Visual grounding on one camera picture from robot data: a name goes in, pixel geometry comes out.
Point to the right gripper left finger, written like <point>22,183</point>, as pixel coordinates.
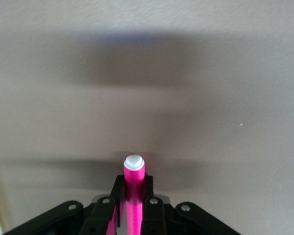
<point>98,215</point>

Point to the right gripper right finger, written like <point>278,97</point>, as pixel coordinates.
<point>159,215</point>

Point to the pink highlighter pen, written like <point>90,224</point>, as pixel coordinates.
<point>134,186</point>

